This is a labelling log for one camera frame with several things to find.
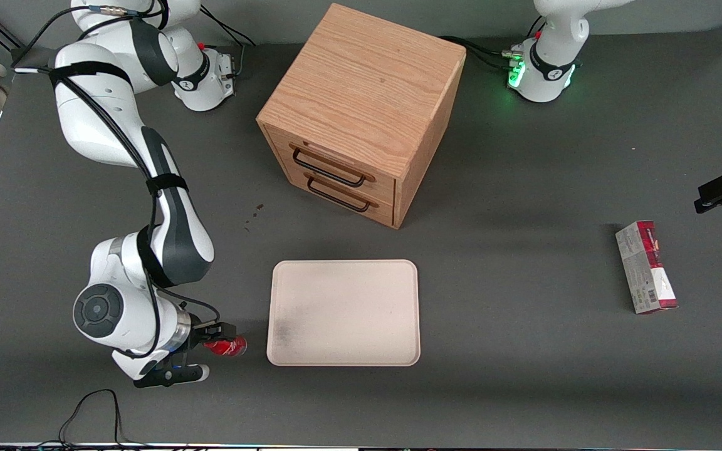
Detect small red coke bottle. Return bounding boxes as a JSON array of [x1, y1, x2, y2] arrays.
[[204, 336, 248, 358]]

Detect black cable along right arm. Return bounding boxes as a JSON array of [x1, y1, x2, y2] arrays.
[[13, 0, 221, 361]]

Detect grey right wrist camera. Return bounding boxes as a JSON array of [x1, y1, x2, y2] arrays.
[[133, 361, 210, 388]]

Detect black arm base cables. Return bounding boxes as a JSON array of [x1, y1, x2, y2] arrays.
[[439, 36, 523, 71], [200, 5, 256, 79]]

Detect black left arm base cables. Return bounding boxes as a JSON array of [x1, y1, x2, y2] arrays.
[[439, 36, 523, 71]]

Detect beige rectangular tray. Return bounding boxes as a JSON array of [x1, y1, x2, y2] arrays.
[[266, 259, 421, 367]]

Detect wooden drawer front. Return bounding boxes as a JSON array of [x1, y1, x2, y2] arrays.
[[281, 163, 397, 226], [267, 127, 398, 205]]

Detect wooden two-drawer cabinet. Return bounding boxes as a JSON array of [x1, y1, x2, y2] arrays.
[[256, 3, 467, 229]]

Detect red tartan carton box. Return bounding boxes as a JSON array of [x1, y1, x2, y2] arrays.
[[615, 220, 679, 315]]

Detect black right arm base cables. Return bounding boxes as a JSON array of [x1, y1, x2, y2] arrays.
[[200, 5, 256, 79]]

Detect black looped table cable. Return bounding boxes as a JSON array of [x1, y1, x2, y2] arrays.
[[58, 388, 152, 449]]

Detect black wire drawer handle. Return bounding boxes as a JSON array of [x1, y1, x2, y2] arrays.
[[305, 175, 379, 214], [290, 144, 377, 189]]

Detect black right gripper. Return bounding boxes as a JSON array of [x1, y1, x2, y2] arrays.
[[189, 316, 237, 356]]

